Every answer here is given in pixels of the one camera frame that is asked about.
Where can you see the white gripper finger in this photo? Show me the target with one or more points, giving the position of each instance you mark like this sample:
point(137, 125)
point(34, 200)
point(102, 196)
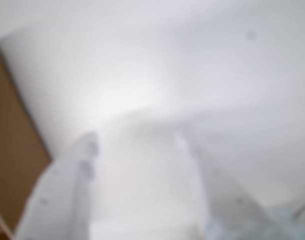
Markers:
point(60, 200)
point(225, 207)

